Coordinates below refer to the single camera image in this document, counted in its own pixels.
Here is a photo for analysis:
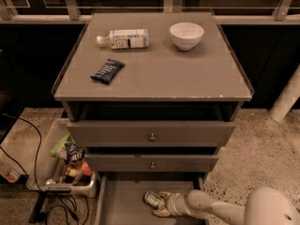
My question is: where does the grey drawer cabinet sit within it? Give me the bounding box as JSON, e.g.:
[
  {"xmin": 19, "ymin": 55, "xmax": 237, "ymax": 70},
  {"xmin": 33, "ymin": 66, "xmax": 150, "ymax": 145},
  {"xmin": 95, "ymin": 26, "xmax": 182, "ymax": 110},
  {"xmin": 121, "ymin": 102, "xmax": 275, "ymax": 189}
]
[{"xmin": 51, "ymin": 11, "xmax": 255, "ymax": 225}]

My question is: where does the dark blue snack packet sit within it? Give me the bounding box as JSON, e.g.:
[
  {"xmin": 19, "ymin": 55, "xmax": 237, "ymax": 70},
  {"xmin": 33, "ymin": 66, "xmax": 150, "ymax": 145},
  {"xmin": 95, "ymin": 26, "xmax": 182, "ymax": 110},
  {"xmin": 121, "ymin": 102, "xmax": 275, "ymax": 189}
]
[{"xmin": 90, "ymin": 59, "xmax": 125, "ymax": 84}]

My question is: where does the green snack bag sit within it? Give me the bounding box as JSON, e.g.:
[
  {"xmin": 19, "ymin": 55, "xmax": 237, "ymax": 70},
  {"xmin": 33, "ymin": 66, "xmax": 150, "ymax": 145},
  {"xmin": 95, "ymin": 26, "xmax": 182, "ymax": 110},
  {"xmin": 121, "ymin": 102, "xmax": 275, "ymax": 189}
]
[{"xmin": 49, "ymin": 134, "xmax": 71, "ymax": 159}]

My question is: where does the grey drawer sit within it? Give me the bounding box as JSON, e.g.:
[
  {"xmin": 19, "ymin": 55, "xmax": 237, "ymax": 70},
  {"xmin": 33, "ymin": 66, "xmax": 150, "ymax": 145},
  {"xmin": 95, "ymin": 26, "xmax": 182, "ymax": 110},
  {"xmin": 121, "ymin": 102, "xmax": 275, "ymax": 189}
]
[
  {"xmin": 67, "ymin": 121, "xmax": 235, "ymax": 147},
  {"xmin": 86, "ymin": 154, "xmax": 218, "ymax": 173},
  {"xmin": 95, "ymin": 172, "xmax": 210, "ymax": 225}
]

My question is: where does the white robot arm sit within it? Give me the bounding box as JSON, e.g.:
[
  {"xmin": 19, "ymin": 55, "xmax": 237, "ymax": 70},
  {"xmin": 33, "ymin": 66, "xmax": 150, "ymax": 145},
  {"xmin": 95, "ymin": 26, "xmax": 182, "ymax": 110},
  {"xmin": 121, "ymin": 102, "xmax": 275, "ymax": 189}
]
[{"xmin": 153, "ymin": 109, "xmax": 300, "ymax": 225}]

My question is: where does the middle grey drawer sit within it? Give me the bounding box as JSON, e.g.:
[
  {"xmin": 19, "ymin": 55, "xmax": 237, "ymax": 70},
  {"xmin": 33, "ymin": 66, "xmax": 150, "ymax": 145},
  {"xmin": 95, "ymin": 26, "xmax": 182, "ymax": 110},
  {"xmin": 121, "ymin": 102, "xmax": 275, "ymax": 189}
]
[{"xmin": 86, "ymin": 154, "xmax": 218, "ymax": 173}]

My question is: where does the clear plastic storage bin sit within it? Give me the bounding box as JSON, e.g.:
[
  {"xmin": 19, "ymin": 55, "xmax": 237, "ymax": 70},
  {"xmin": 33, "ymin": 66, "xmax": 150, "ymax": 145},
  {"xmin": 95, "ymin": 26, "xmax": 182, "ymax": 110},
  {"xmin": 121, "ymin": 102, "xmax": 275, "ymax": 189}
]
[{"xmin": 26, "ymin": 118, "xmax": 97, "ymax": 198}]

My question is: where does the white ceramic bowl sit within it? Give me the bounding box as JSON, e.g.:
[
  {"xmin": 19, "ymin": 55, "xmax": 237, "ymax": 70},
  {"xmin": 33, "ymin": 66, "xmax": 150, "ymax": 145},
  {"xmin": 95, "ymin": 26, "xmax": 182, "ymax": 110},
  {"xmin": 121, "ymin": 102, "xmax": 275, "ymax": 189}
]
[{"xmin": 170, "ymin": 22, "xmax": 204, "ymax": 51}]

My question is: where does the dark blue chip bag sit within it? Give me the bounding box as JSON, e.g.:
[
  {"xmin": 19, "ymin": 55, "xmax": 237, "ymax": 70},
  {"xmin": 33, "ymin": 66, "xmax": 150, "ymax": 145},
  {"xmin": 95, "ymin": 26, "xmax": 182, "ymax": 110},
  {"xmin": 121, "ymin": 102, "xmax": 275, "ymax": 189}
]
[{"xmin": 65, "ymin": 142, "xmax": 85, "ymax": 164}]

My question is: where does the clear plastic water bottle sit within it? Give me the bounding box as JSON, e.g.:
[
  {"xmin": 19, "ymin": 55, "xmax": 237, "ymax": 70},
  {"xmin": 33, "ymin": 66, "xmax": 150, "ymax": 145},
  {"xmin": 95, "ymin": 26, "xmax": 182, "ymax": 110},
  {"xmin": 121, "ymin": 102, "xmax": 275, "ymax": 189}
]
[{"xmin": 96, "ymin": 29, "xmax": 149, "ymax": 50}]

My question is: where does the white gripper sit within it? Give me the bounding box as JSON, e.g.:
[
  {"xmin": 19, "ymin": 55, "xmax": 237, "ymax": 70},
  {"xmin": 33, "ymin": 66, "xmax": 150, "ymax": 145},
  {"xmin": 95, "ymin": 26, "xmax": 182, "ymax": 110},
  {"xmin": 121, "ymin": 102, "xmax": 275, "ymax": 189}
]
[{"xmin": 152, "ymin": 191, "xmax": 188, "ymax": 218}]

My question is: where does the bottom grey drawer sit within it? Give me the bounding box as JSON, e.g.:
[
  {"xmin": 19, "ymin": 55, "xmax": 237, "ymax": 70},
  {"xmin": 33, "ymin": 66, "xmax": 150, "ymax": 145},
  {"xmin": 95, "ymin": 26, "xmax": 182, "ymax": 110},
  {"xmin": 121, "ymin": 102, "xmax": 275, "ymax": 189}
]
[{"xmin": 95, "ymin": 172, "xmax": 210, "ymax": 225}]

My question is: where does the white metal railing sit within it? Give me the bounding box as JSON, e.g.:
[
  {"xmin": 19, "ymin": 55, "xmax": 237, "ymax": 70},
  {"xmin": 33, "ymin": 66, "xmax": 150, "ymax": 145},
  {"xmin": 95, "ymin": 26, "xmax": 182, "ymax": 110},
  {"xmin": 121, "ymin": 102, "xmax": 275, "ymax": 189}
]
[{"xmin": 0, "ymin": 0, "xmax": 300, "ymax": 25}]

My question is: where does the black cable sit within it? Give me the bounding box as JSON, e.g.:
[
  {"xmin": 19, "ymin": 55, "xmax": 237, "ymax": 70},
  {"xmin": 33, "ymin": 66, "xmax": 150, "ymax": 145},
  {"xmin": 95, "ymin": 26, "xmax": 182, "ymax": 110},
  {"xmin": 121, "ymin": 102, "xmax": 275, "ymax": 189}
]
[{"xmin": 0, "ymin": 112, "xmax": 90, "ymax": 225}]

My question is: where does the silver green 7up can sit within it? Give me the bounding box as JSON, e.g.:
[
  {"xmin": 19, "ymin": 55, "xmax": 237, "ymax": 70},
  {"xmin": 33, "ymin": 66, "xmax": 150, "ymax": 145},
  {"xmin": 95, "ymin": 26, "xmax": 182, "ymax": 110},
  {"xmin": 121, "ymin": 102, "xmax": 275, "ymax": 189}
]
[{"xmin": 143, "ymin": 191, "xmax": 165, "ymax": 210}]

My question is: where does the top grey drawer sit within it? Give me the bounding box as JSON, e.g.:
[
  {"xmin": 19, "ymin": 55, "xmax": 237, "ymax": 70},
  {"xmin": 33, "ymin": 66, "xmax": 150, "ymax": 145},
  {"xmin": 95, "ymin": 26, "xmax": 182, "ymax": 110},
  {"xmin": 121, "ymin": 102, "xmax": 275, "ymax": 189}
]
[{"xmin": 67, "ymin": 121, "xmax": 235, "ymax": 147}]

